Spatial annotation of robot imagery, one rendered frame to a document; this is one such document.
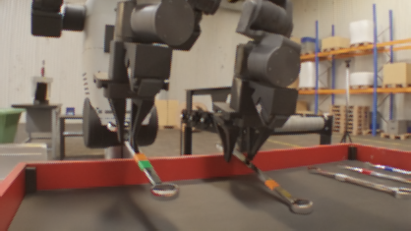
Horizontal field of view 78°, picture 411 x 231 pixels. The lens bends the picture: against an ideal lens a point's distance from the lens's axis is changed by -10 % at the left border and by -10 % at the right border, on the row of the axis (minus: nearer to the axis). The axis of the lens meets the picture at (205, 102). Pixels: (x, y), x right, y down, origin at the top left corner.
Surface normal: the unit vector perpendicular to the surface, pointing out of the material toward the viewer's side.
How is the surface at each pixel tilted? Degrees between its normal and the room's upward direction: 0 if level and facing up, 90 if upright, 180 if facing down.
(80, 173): 90
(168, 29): 102
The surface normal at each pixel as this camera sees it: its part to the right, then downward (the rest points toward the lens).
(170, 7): 0.66, 0.22
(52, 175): 0.42, 0.01
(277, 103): 0.36, 0.22
